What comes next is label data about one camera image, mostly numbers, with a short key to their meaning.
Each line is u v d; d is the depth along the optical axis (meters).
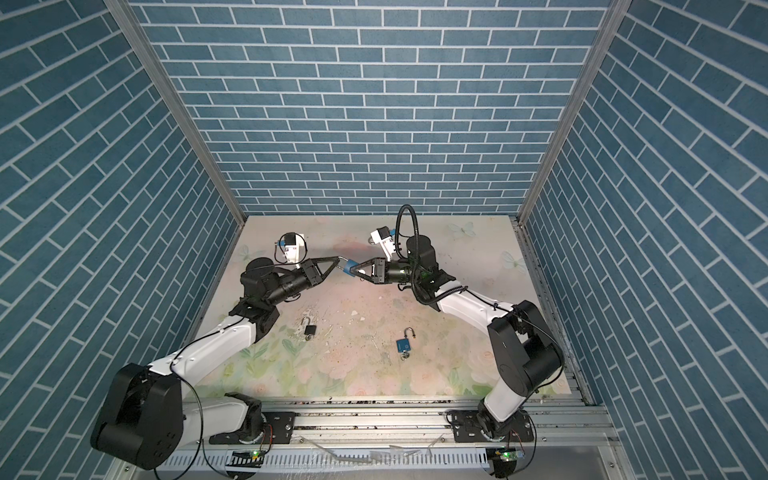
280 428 0.74
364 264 0.75
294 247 0.72
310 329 0.91
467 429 0.74
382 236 0.74
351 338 0.89
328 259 0.74
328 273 0.74
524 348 0.46
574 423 0.77
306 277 0.69
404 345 0.87
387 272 0.71
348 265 0.76
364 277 0.75
